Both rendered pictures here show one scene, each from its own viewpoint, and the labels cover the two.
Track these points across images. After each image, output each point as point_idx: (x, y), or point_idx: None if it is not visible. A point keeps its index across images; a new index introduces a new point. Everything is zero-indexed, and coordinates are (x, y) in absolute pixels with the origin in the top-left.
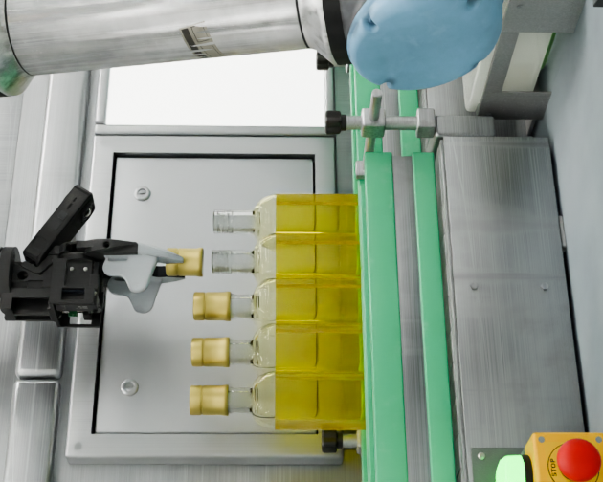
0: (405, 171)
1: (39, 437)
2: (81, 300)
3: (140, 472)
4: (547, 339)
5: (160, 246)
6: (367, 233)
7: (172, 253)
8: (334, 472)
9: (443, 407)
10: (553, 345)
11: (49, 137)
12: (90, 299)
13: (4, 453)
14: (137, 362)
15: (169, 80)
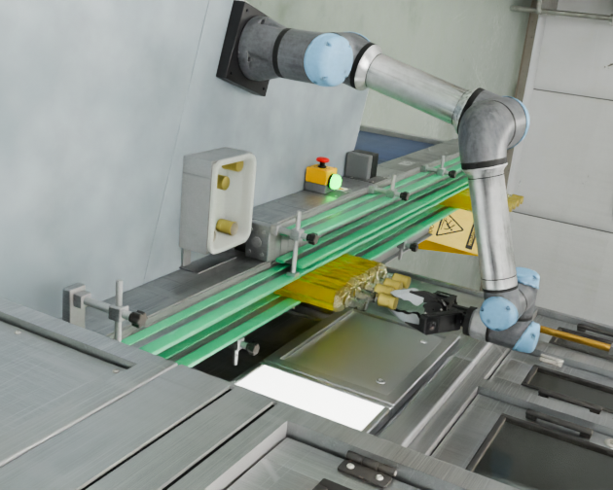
0: None
1: (469, 345)
2: (442, 292)
3: None
4: (291, 198)
5: (382, 366)
6: (325, 229)
7: (394, 291)
8: None
9: (336, 208)
10: (290, 197)
11: (420, 417)
12: (438, 291)
13: (486, 356)
14: (415, 344)
15: (333, 408)
